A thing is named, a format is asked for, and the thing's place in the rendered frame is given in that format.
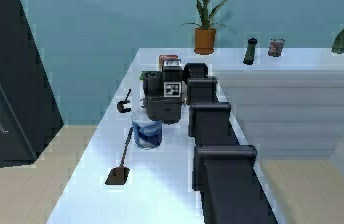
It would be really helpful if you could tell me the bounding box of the grey red can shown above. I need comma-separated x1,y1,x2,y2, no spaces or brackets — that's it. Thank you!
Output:
267,38,286,58

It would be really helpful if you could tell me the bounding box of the red brown box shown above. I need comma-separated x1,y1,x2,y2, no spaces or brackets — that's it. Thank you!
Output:
158,54,182,71

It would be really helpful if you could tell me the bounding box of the dark green pepper mill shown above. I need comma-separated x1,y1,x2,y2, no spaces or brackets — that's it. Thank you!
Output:
242,37,259,66

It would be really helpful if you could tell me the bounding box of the green plant in orange pot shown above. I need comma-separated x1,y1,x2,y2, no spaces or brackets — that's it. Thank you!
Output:
181,0,230,56

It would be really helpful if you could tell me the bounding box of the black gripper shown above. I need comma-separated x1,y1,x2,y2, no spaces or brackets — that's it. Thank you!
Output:
104,70,183,186

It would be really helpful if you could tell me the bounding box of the green glass bottle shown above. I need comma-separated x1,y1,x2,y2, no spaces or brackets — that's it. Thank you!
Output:
331,21,344,55

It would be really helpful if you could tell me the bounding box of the black fridge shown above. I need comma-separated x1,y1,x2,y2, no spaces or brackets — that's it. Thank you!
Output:
0,0,65,170

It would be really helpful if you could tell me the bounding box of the blue and white can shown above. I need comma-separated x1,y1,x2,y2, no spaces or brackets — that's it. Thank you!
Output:
130,109,164,150

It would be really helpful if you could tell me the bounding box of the white kitchen counter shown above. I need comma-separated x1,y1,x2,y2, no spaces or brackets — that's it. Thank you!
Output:
45,47,344,224

